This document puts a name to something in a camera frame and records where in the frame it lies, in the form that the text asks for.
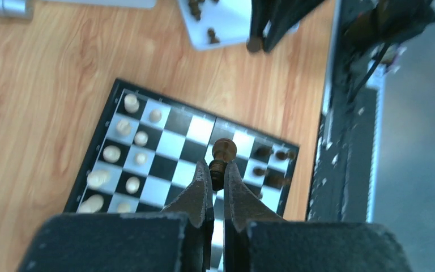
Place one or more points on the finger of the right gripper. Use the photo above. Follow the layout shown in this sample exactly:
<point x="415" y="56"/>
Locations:
<point x="283" y="15"/>
<point x="260" y="14"/>

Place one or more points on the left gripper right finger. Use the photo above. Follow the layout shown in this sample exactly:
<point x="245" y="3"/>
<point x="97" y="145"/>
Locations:
<point x="257" y="239"/>

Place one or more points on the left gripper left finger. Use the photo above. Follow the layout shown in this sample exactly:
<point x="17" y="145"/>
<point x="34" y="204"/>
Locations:
<point x="177" y="238"/>

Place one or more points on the dark brown pawn piece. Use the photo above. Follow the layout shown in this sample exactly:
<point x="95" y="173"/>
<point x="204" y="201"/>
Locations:
<point x="223" y="152"/>

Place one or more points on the black white chessboard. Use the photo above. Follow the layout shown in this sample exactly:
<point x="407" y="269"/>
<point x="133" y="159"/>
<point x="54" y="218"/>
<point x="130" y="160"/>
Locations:
<point x="146" y="145"/>

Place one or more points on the silver microphone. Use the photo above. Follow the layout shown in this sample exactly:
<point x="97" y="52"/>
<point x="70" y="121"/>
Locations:
<point x="22" y="9"/>

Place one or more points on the white box lid tray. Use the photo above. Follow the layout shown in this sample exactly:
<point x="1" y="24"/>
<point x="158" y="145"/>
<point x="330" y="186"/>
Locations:
<point x="216" y="24"/>

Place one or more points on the white box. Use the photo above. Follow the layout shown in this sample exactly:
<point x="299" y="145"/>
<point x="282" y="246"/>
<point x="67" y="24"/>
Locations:
<point x="136" y="4"/>

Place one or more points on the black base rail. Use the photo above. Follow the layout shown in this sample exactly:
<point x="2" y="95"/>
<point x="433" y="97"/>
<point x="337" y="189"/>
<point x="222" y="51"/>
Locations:
<point x="344" y="177"/>

